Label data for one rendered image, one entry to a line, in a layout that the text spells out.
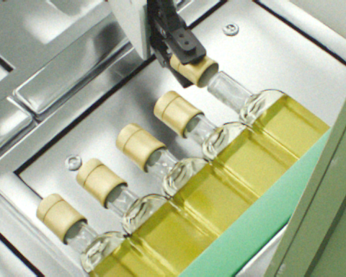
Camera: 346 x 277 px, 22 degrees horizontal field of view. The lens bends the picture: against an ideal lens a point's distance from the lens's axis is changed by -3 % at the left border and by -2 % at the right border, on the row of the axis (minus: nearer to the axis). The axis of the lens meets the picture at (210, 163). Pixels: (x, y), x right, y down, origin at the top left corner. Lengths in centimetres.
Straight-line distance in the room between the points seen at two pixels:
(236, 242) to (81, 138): 42
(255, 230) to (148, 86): 44
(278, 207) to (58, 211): 25
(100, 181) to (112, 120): 22
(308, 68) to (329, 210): 79
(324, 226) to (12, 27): 93
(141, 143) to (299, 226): 55
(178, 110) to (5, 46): 37
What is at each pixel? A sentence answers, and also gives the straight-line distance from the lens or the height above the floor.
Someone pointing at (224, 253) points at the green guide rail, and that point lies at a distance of 72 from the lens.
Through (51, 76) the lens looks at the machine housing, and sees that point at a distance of 116.
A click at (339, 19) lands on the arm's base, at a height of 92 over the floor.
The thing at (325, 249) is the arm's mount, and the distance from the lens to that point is 38.
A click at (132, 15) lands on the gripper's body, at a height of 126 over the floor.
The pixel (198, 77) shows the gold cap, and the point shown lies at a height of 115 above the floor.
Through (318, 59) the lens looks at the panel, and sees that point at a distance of 116.
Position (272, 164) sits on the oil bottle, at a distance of 89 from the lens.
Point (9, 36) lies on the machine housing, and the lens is 125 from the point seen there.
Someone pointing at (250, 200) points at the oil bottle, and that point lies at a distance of 87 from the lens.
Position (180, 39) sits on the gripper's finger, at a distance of 98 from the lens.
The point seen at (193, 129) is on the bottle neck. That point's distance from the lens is 93.
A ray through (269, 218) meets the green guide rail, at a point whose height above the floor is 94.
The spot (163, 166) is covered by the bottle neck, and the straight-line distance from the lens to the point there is 91.
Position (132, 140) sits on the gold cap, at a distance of 92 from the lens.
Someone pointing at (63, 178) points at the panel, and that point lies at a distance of 107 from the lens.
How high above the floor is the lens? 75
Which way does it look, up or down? 21 degrees up
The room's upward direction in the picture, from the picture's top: 51 degrees counter-clockwise
